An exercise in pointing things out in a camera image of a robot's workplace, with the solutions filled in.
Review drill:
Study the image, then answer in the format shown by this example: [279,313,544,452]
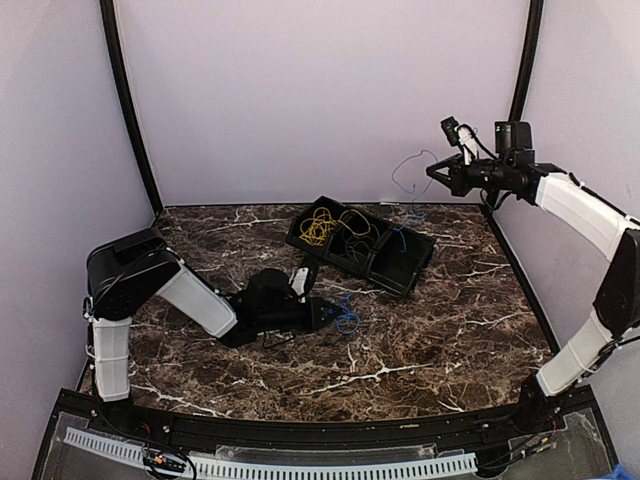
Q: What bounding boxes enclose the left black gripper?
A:
[258,297,342,332]

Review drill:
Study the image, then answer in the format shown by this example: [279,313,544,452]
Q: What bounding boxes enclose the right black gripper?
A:
[428,151,513,196]

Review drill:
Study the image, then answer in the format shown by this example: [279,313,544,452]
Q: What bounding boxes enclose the grey cable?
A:
[337,209,381,266]

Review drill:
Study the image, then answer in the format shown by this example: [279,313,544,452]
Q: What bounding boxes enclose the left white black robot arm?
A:
[83,228,346,436]

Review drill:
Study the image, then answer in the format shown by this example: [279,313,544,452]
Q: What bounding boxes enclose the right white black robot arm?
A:
[426,117,639,434]

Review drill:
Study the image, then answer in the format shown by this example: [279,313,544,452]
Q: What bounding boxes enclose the black three-compartment bin tray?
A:
[286,196,436,297]

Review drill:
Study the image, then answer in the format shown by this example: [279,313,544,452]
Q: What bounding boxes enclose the blue object bottom corner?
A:
[605,464,638,480]

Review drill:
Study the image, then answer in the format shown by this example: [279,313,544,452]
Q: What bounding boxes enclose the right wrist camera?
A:
[440,116,479,165]

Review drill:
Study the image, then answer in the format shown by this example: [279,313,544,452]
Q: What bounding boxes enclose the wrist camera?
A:
[290,256,319,303]
[440,116,479,165]

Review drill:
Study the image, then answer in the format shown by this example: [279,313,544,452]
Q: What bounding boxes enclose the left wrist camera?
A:
[290,256,319,303]

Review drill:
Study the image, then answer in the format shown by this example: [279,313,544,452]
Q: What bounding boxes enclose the right black frame post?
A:
[496,0,544,154]

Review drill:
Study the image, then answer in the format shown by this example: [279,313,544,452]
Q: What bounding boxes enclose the black frame post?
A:
[496,0,544,154]
[99,0,164,216]

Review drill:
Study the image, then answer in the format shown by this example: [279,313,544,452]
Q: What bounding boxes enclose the white slotted cable duct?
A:
[63,427,478,479]

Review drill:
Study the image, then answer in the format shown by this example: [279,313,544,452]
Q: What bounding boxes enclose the black front rail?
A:
[123,405,521,452]

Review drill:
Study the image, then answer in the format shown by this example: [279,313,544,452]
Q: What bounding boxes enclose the left black frame post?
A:
[99,0,164,216]

